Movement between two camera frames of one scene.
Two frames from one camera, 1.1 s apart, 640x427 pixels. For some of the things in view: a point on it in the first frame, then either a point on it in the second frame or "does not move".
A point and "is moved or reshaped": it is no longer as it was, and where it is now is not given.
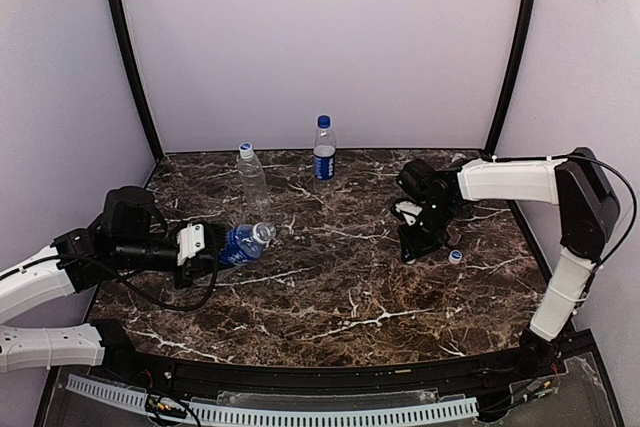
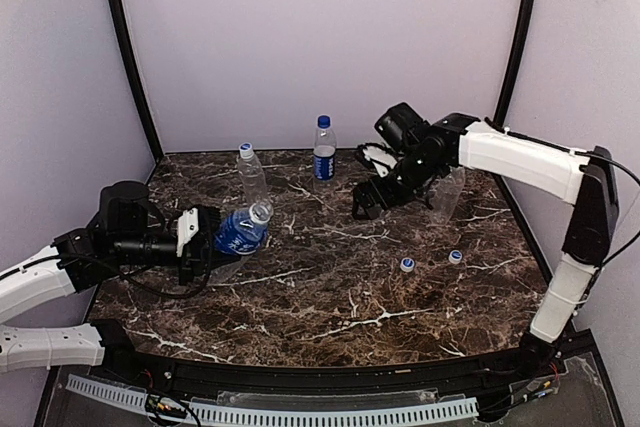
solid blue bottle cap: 323,121 does not move
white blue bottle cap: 455,256 does not move
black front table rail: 518,375 does not move
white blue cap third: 246,149 does not move
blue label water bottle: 246,242 is moved or reshaped
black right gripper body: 422,239 → 379,187
